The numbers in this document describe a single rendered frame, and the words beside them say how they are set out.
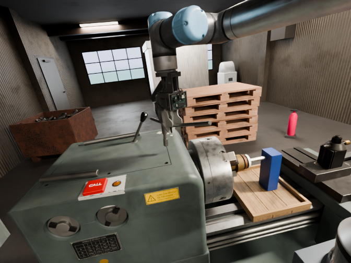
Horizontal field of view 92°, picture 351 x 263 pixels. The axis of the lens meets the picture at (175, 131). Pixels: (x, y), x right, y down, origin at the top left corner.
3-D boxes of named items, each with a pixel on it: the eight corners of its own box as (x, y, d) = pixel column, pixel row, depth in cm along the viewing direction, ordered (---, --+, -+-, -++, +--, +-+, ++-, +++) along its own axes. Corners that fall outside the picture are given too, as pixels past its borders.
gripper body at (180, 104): (170, 113, 52) (165, 72, 48) (155, 109, 59) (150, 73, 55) (188, 108, 56) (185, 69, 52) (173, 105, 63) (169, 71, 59)
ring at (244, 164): (233, 161, 81) (250, 158, 82) (224, 152, 90) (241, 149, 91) (232, 177, 85) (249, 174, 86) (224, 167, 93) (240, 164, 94)
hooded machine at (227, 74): (236, 94, 732) (237, 60, 680) (224, 96, 724) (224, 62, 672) (229, 92, 793) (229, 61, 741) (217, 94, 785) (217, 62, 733)
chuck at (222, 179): (215, 218, 75) (211, 153, 66) (196, 180, 105) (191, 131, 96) (234, 214, 76) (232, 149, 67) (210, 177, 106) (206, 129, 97)
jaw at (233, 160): (215, 170, 82) (222, 162, 72) (212, 160, 85) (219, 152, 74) (237, 166, 84) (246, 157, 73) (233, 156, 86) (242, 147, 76)
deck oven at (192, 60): (196, 105, 645) (191, 42, 564) (211, 113, 525) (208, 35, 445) (152, 112, 614) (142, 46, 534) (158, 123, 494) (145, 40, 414)
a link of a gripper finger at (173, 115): (179, 135, 59) (176, 109, 56) (169, 132, 64) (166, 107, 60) (186, 133, 61) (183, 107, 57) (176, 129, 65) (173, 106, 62)
